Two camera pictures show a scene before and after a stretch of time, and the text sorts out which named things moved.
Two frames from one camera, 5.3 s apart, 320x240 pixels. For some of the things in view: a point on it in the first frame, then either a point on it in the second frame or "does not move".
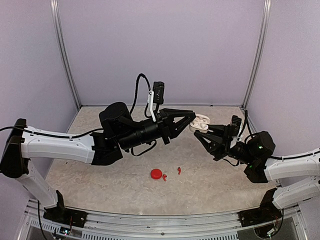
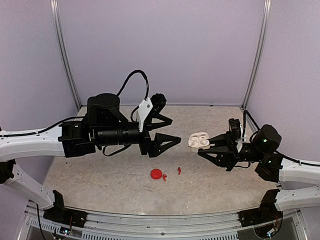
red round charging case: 156,173 does not move
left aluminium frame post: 58,33 does not move
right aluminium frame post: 261,50 does not move
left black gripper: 168,128 to 154,147
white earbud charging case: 200,123 to 199,140
